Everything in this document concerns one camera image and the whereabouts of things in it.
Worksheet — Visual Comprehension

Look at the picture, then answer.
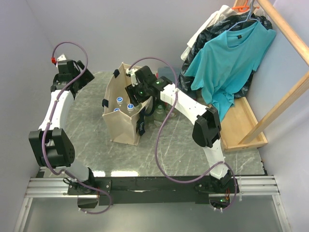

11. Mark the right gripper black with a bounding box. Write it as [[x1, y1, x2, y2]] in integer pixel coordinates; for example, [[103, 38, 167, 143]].
[[125, 81, 150, 107]]

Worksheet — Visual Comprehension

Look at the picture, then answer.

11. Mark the clear Chang bottle green cap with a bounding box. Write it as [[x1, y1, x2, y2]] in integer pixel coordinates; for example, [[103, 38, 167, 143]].
[[166, 103, 179, 119]]

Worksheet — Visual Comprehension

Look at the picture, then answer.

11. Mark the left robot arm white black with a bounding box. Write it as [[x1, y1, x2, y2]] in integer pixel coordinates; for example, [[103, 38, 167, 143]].
[[28, 54, 97, 194]]

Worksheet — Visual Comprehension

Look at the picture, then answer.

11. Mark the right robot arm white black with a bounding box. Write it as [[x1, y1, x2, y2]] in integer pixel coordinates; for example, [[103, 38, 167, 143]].
[[126, 66, 232, 192]]

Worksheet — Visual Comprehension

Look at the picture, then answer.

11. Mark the beige canvas tote bag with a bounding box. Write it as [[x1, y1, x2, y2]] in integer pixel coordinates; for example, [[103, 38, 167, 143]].
[[102, 63, 152, 145]]

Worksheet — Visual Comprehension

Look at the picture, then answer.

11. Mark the folded grey cloth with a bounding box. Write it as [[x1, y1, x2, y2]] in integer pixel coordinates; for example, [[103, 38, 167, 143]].
[[157, 67, 181, 80]]

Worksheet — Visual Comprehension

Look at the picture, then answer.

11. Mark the plastic water bottle blue cap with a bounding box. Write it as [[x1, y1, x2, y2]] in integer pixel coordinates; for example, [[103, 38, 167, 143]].
[[116, 97, 125, 107]]

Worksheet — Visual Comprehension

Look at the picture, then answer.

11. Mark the dark patterned garment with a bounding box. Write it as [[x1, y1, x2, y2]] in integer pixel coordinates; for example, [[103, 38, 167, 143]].
[[177, 13, 273, 99]]

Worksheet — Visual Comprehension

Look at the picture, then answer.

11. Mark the teal t-shirt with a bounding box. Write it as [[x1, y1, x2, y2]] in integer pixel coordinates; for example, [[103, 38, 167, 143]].
[[184, 22, 276, 120]]

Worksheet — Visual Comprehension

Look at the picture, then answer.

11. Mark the white garment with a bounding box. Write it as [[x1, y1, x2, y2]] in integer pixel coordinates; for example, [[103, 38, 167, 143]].
[[181, 5, 238, 61]]

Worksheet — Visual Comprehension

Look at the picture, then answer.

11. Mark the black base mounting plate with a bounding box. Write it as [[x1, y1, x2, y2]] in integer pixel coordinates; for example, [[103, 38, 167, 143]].
[[63, 175, 239, 209]]

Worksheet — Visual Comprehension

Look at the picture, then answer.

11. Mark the orange hanger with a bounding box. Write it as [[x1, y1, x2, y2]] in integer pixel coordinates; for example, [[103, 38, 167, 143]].
[[232, 4, 250, 12]]

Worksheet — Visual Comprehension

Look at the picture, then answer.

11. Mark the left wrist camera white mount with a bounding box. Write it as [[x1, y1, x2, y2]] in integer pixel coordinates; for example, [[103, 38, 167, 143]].
[[51, 54, 67, 66]]

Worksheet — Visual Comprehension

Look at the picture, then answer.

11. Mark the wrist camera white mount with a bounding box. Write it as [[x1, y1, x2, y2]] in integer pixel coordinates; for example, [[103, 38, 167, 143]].
[[126, 69, 139, 87], [51, 54, 67, 66]]

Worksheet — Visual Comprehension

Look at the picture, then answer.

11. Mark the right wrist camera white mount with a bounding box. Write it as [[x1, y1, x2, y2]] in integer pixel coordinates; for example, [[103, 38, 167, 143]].
[[126, 69, 139, 87]]

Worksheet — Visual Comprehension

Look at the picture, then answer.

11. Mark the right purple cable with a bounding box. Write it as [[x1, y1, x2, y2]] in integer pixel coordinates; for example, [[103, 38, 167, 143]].
[[129, 57, 239, 211]]

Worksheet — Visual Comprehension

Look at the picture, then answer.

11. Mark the wooden clothes rack frame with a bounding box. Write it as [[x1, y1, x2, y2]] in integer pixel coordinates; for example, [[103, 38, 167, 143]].
[[222, 0, 309, 152]]

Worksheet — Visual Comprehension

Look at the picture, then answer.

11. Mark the blue wire hanger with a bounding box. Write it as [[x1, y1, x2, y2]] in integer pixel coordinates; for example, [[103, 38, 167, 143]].
[[226, 4, 263, 32]]

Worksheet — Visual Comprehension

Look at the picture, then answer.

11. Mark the aluminium rail frame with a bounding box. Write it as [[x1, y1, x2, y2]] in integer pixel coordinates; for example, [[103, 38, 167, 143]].
[[14, 175, 292, 232]]

